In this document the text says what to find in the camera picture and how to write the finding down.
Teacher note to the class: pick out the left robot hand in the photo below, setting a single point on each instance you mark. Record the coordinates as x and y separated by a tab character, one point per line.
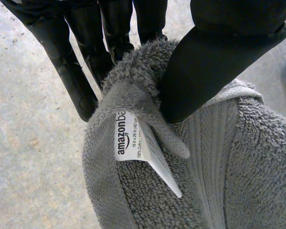
205	71

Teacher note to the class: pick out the grey towel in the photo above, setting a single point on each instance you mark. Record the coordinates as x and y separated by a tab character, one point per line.
228	155

